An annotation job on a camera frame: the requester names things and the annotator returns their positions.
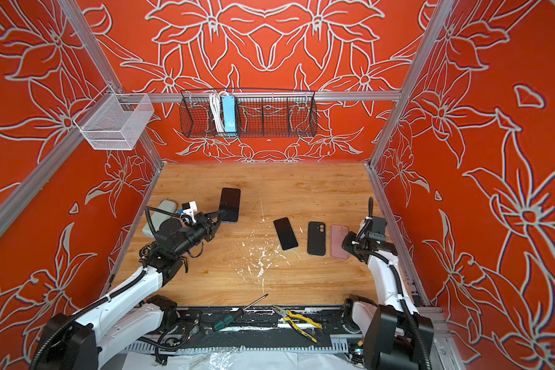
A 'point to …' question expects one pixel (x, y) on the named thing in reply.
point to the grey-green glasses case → (159, 216)
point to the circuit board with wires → (356, 347)
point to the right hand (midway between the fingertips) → (348, 240)
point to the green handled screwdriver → (231, 317)
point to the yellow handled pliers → (287, 314)
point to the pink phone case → (338, 233)
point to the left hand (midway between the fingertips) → (227, 211)
